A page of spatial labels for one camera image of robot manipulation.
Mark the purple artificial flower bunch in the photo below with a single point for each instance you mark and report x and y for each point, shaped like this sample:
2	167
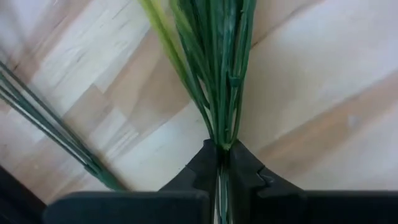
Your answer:
217	77

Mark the black aluminium table frame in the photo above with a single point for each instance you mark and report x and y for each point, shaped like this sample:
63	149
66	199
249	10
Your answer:
12	202

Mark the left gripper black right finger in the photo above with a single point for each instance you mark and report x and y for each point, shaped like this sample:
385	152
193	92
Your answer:
248	193

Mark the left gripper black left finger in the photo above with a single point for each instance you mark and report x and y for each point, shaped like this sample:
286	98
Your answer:
199	186

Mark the pink artificial flower bunch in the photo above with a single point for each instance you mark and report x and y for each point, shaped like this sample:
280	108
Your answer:
46	124

